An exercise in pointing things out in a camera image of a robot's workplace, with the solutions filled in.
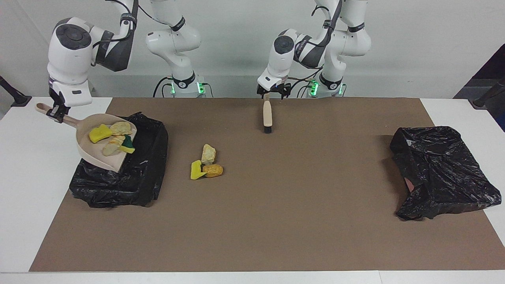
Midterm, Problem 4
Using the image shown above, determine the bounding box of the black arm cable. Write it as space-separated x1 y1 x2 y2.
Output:
90 0 186 65
286 0 342 99

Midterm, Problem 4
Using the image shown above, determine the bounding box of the beige hand brush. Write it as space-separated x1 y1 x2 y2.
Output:
263 93 273 134

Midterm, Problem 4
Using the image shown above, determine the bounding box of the beige plastic dustpan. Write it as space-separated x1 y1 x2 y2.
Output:
35 103 138 172

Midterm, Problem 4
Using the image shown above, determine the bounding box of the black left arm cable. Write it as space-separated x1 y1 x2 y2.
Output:
286 0 342 99

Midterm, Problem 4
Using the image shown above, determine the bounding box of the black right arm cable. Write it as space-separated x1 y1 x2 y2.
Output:
90 0 186 65

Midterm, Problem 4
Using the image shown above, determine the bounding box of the brown peanut shaped toy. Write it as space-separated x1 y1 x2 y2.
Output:
202 164 224 178

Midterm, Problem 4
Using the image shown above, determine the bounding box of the green and yellow sponge piece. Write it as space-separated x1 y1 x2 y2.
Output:
118 135 136 154

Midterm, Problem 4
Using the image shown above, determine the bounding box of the black stand leg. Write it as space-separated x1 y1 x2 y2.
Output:
0 75 32 108
469 77 505 109

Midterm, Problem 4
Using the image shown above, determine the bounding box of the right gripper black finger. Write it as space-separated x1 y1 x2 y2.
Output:
46 103 67 123

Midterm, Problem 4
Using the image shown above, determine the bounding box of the black trash bag bin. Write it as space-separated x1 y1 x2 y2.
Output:
390 126 502 220
69 112 169 208

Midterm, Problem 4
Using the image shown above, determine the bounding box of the brown paper table mat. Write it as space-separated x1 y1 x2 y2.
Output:
30 97 505 273

